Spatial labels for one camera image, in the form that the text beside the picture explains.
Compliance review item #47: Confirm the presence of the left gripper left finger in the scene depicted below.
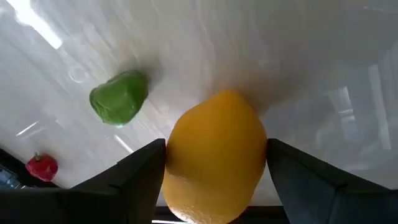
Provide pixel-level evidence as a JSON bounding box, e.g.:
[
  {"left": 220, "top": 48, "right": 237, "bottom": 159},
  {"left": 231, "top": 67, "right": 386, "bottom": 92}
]
[{"left": 0, "top": 138, "right": 167, "bottom": 224}]

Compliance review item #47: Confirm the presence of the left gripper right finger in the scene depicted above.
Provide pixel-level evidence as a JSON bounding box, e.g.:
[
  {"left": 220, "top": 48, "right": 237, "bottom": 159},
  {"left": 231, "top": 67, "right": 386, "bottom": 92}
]
[{"left": 266, "top": 138, "right": 398, "bottom": 224}]

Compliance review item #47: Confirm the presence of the red strawberry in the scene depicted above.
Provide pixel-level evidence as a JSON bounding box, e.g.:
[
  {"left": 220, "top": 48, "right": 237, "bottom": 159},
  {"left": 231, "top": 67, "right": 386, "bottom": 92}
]
[{"left": 25, "top": 152, "right": 59, "bottom": 182}]

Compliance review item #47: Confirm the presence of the small green bell pepper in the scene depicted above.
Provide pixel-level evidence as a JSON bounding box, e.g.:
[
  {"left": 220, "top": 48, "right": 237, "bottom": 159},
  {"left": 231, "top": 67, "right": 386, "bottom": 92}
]
[{"left": 89, "top": 70, "right": 149, "bottom": 126}]

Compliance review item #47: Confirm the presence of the large orange-yellow lemon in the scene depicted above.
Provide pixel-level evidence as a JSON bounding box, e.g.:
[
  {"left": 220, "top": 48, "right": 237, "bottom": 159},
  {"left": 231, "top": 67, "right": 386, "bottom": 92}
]
[{"left": 161, "top": 89, "right": 268, "bottom": 224}]

